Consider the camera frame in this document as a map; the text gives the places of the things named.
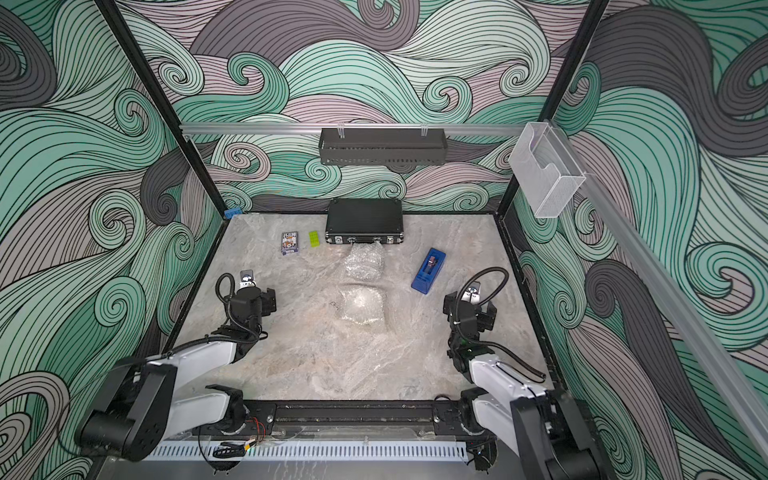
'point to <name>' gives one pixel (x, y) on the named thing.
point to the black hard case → (364, 220)
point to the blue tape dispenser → (428, 270)
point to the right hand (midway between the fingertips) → (470, 297)
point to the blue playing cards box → (289, 242)
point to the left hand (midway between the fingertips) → (250, 289)
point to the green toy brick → (314, 239)
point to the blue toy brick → (229, 214)
